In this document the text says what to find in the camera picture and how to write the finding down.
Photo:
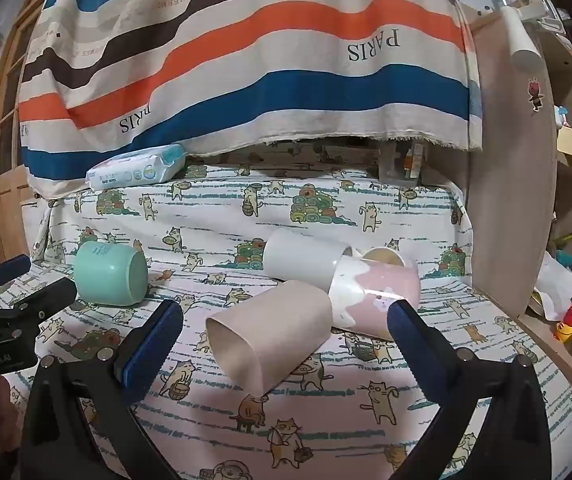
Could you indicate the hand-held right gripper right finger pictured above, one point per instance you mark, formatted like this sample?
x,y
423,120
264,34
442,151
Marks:
x,y
412,342

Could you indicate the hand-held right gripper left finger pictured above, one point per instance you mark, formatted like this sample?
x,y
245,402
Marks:
x,y
152,341

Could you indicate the beige pink cup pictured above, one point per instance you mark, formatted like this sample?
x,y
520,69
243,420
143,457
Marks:
x,y
276,330

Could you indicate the pink and white cup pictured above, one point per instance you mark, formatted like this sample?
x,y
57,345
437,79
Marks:
x,y
366,290

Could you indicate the mint green cup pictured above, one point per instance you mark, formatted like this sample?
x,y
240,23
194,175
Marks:
x,y
111,272

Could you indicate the cream cup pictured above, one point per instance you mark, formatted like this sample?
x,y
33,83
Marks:
x,y
385,255

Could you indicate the wooden door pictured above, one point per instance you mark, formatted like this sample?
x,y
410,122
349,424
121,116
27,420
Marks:
x,y
11,200

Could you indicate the white plastic bag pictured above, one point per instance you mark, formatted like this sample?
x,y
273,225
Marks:
x,y
556,280

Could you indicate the red yellow toy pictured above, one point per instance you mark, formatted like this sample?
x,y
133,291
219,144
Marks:
x,y
568,322

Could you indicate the blue white wipes packet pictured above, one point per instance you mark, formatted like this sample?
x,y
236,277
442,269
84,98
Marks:
x,y
136,170

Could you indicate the cat print cloth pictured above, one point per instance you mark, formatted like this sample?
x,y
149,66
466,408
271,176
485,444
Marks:
x,y
316,200

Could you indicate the small orange white box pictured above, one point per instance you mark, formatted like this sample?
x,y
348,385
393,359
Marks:
x,y
414,162

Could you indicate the wooden shelf unit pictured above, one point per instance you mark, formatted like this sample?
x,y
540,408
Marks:
x,y
506,185

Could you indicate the yellow box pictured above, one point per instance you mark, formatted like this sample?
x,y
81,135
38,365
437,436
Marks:
x,y
568,142

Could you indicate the striped cloth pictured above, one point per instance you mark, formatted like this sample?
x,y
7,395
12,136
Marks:
x,y
266,60

